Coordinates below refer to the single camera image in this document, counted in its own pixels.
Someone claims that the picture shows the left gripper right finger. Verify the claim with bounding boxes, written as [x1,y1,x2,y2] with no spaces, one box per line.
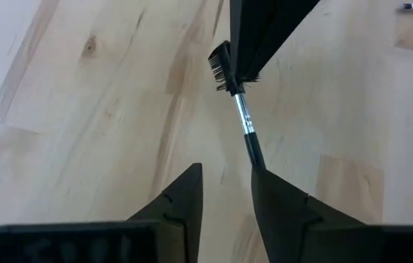
[250,166,382,263]

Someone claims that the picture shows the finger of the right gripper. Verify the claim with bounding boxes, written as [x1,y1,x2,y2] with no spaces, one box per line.
[238,0,320,80]
[230,0,243,76]

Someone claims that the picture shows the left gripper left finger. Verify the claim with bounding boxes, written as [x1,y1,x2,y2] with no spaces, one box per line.
[128,163,204,263]

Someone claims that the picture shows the black brow comb brush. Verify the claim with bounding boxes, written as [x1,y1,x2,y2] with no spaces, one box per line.
[208,39,267,172]

